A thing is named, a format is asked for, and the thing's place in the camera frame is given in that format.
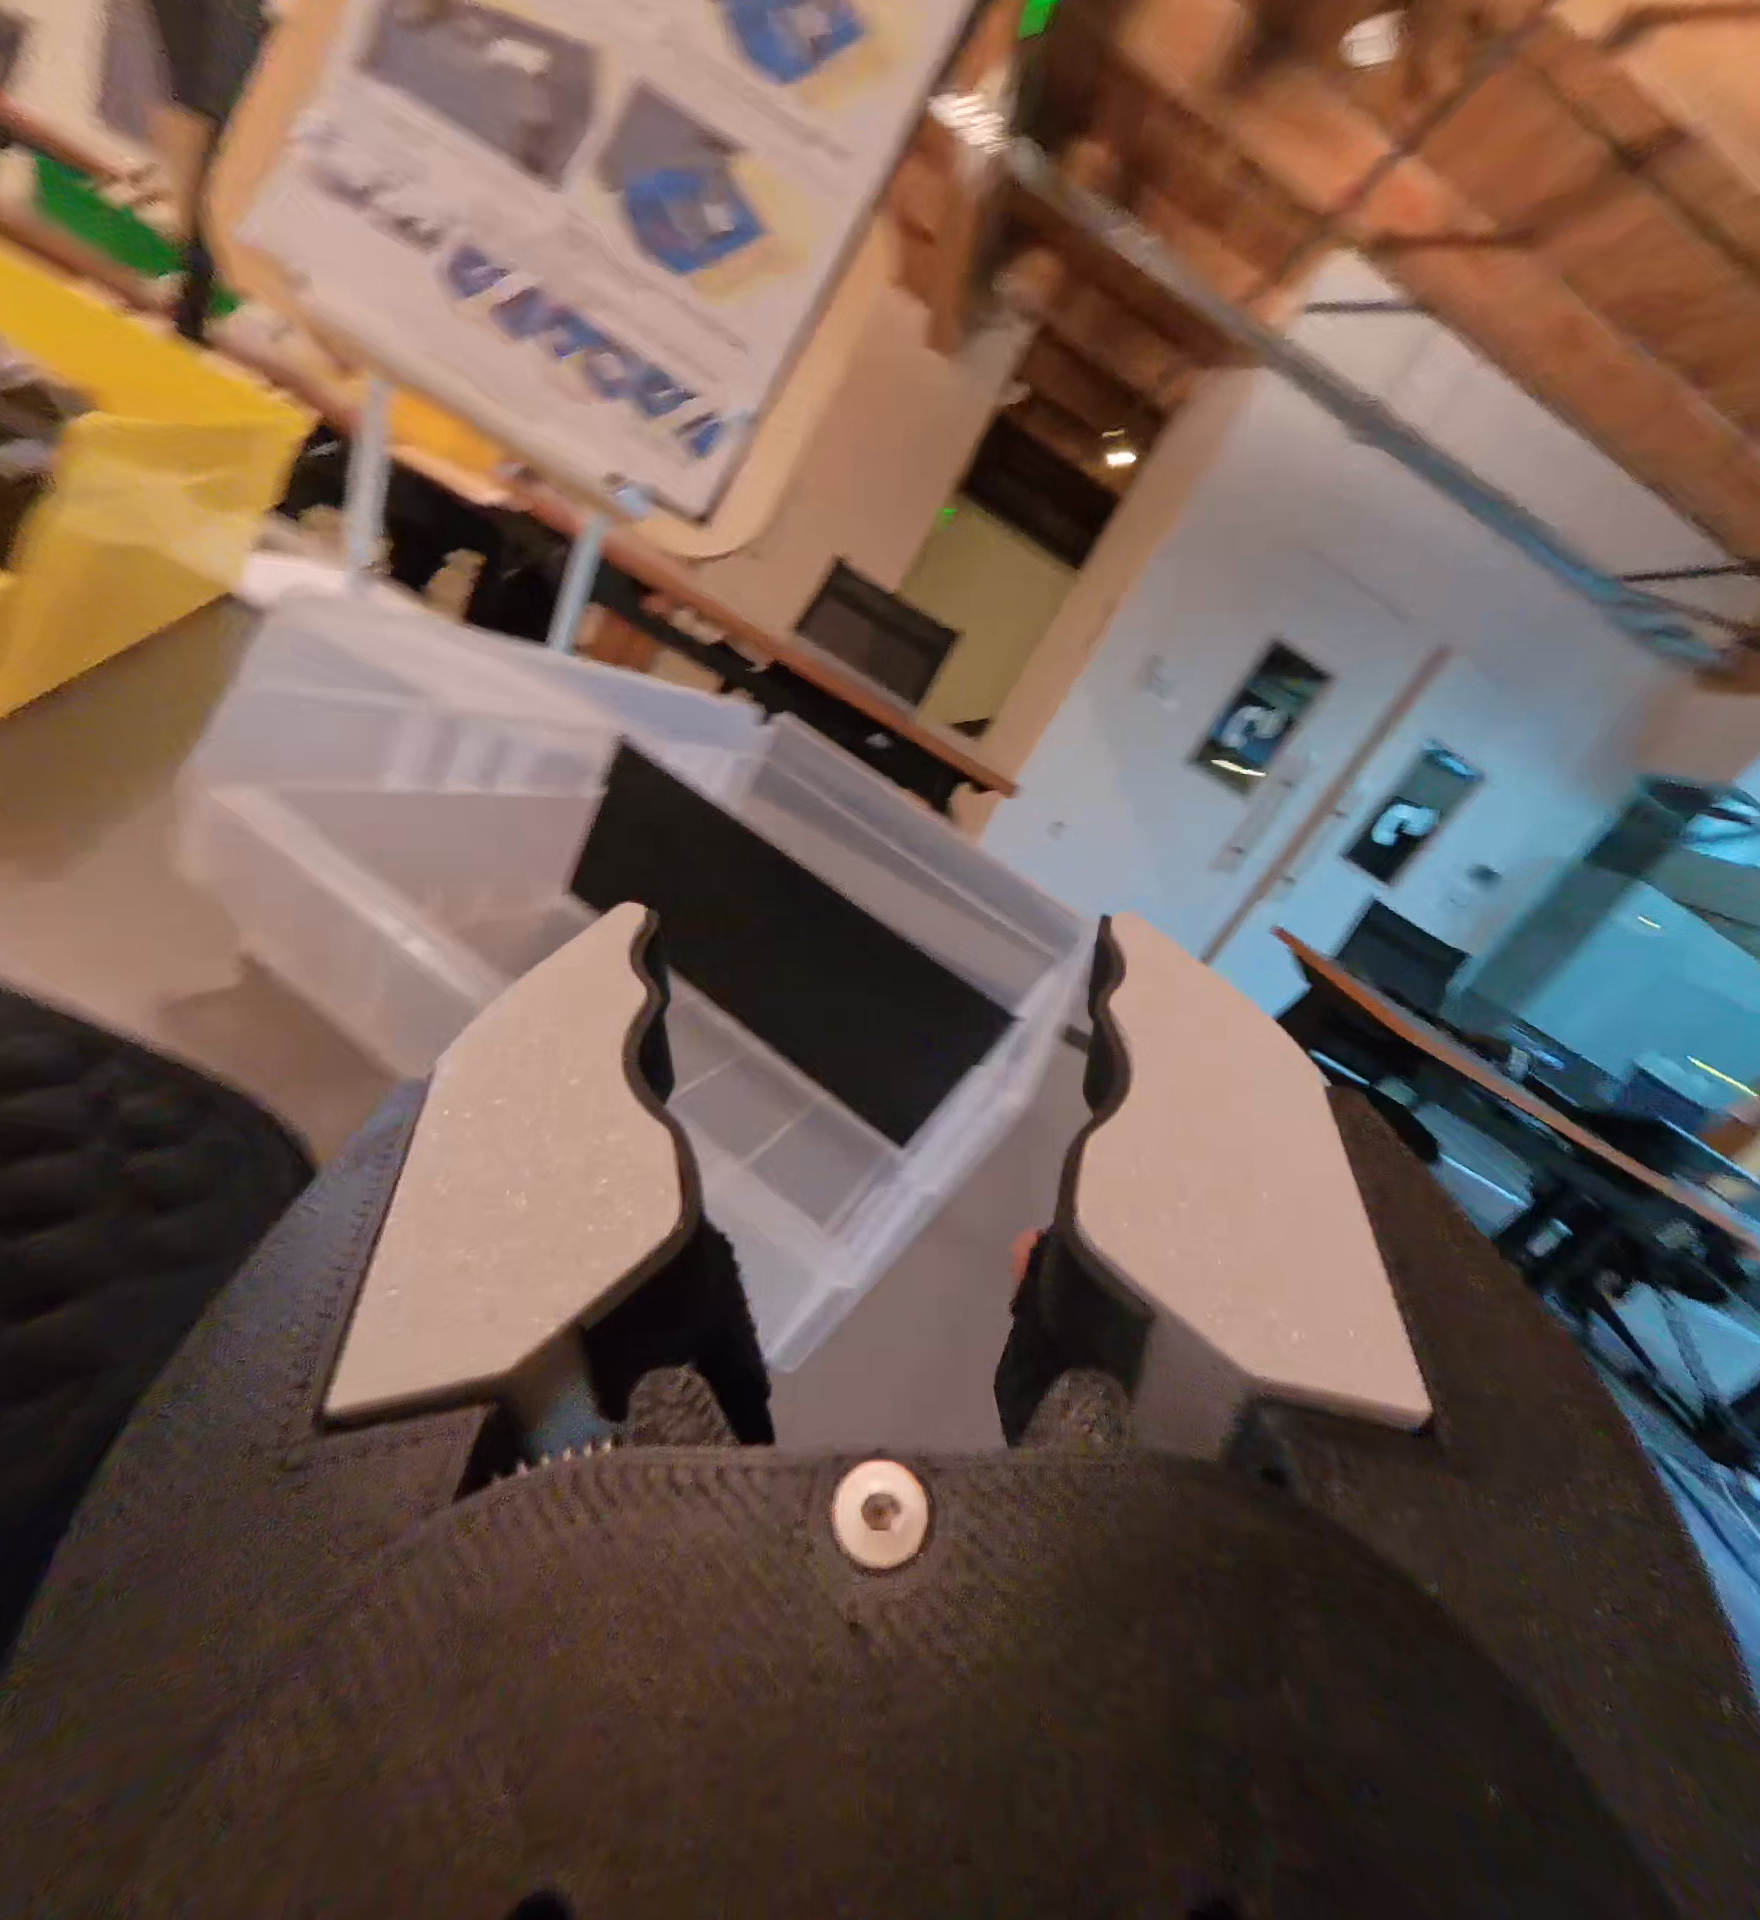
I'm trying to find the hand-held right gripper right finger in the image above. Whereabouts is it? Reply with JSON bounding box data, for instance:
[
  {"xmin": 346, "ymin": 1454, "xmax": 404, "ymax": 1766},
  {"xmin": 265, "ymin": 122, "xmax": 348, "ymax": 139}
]
[{"xmin": 1054, "ymin": 911, "xmax": 1436, "ymax": 1466}]

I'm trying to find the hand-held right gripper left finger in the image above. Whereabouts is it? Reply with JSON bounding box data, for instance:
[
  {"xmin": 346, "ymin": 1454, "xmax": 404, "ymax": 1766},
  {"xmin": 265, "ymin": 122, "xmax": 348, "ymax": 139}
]
[{"xmin": 320, "ymin": 903, "xmax": 706, "ymax": 1443}]

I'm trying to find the black rectangular device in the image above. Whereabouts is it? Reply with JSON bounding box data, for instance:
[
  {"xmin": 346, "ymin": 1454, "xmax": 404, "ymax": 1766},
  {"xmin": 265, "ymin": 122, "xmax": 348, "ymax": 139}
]
[{"xmin": 567, "ymin": 743, "xmax": 1017, "ymax": 1151}]

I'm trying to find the clear plastic organizer box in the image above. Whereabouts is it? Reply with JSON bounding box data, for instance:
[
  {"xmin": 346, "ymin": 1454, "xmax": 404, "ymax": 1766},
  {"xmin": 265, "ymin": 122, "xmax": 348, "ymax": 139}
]
[{"xmin": 172, "ymin": 596, "xmax": 1100, "ymax": 1374}]

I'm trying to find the black monitor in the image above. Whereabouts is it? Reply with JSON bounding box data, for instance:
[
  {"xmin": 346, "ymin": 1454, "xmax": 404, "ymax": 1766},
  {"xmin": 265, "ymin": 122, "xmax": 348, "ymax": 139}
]
[
  {"xmin": 1337, "ymin": 897, "xmax": 1467, "ymax": 1007},
  {"xmin": 792, "ymin": 557, "xmax": 961, "ymax": 707}
]

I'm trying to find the black mesh cushion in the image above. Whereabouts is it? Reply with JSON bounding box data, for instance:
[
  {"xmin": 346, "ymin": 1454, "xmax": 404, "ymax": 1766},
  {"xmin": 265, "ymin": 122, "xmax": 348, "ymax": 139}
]
[{"xmin": 0, "ymin": 963, "xmax": 320, "ymax": 1760}]

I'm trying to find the long orange edged desk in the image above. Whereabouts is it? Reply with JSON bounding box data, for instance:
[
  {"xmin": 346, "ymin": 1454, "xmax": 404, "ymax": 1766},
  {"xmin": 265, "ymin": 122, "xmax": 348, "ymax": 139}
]
[{"xmin": 263, "ymin": 344, "xmax": 1019, "ymax": 820}]

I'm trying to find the yellow plastic bin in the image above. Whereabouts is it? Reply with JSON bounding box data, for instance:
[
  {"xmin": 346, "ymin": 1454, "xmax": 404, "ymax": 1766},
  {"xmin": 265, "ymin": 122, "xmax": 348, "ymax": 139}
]
[{"xmin": 0, "ymin": 201, "xmax": 317, "ymax": 729}]

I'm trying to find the grey ceiling pipe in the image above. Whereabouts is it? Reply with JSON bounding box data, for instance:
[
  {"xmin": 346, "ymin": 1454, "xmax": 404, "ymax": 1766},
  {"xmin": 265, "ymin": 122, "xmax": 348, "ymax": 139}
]
[{"xmin": 997, "ymin": 141, "xmax": 1740, "ymax": 665}]

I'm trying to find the instruction poster board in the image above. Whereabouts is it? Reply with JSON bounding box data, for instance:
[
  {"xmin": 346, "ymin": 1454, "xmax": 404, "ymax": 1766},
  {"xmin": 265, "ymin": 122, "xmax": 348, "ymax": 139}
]
[{"xmin": 211, "ymin": 0, "xmax": 1006, "ymax": 561}]

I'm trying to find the green bin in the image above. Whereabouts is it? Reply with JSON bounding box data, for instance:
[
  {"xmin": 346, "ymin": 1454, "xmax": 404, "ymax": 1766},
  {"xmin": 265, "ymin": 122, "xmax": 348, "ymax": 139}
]
[{"xmin": 30, "ymin": 154, "xmax": 245, "ymax": 318}]

